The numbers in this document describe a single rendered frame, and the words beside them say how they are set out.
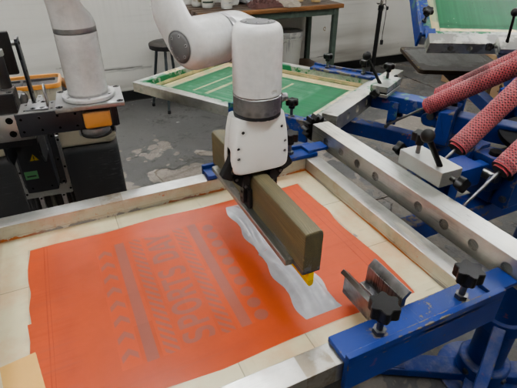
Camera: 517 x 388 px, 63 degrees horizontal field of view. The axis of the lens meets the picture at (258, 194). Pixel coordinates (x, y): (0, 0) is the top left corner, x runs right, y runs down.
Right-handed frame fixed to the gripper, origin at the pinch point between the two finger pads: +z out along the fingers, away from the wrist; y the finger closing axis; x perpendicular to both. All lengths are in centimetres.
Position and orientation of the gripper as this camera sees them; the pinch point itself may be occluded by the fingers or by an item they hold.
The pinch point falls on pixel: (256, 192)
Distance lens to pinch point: 75.1
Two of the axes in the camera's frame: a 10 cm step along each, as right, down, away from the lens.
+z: -0.1, 8.5, 5.3
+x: 4.2, 4.8, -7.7
